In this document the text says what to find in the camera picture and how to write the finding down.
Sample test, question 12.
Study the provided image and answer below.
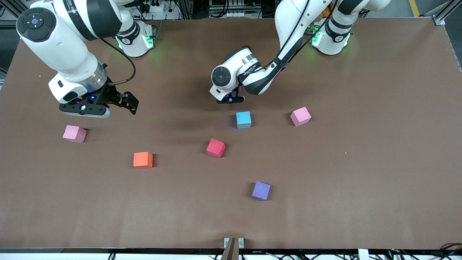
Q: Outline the orange foam cube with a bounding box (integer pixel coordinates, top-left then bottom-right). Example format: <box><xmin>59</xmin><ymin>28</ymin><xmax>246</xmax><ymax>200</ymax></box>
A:
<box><xmin>133</xmin><ymin>151</ymin><xmax>153</xmax><ymax>169</ymax></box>

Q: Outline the brown vertical post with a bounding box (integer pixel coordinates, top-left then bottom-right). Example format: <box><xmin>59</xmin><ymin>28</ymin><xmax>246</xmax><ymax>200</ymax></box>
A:
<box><xmin>220</xmin><ymin>237</ymin><xmax>240</xmax><ymax>260</ymax></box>

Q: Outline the red foam cube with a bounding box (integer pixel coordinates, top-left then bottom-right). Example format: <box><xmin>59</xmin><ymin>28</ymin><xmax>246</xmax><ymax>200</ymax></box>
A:
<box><xmin>206</xmin><ymin>138</ymin><xmax>226</xmax><ymax>159</ymax></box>

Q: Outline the purple foam cube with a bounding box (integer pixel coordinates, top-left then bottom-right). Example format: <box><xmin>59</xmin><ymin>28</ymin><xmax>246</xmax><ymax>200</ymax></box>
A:
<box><xmin>251</xmin><ymin>181</ymin><xmax>271</xmax><ymax>201</ymax></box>

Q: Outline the white power strip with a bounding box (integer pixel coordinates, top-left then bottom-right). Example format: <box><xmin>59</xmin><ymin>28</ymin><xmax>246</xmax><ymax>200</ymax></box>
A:
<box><xmin>209</xmin><ymin>0</ymin><xmax>261</xmax><ymax>18</ymax></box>
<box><xmin>139</xmin><ymin>0</ymin><xmax>181</xmax><ymax>21</ymax></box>

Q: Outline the black cable bundle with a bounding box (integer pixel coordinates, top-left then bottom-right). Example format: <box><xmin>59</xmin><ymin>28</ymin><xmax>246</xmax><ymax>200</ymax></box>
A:
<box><xmin>388</xmin><ymin>243</ymin><xmax>462</xmax><ymax>260</ymax></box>

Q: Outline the light blue foam cube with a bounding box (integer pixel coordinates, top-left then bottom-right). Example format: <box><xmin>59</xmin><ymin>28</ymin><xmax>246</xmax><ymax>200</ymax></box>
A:
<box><xmin>236</xmin><ymin>111</ymin><xmax>252</xmax><ymax>129</ymax></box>

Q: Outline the aluminium frame profile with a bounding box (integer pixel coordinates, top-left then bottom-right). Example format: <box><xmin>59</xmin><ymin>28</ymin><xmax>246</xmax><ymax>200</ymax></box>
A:
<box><xmin>431</xmin><ymin>0</ymin><xmax>462</xmax><ymax>26</ymax></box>

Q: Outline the brown paper table cover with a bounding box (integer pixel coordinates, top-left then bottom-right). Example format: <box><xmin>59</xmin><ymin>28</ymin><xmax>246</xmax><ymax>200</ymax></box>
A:
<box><xmin>0</xmin><ymin>17</ymin><xmax>462</xmax><ymax>250</ymax></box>

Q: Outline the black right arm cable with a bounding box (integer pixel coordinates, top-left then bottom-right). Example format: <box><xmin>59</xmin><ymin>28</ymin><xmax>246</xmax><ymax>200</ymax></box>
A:
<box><xmin>98</xmin><ymin>36</ymin><xmax>137</xmax><ymax>86</ymax></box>

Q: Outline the pink foam cube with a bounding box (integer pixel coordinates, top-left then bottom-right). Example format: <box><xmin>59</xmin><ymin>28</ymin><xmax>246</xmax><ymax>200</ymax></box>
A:
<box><xmin>290</xmin><ymin>107</ymin><xmax>312</xmax><ymax>127</ymax></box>
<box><xmin>62</xmin><ymin>125</ymin><xmax>88</xmax><ymax>144</ymax></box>

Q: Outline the metal table clamp bracket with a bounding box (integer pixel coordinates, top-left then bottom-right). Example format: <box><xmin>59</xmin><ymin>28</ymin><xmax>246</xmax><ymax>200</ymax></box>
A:
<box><xmin>223</xmin><ymin>237</ymin><xmax>245</xmax><ymax>249</ymax></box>

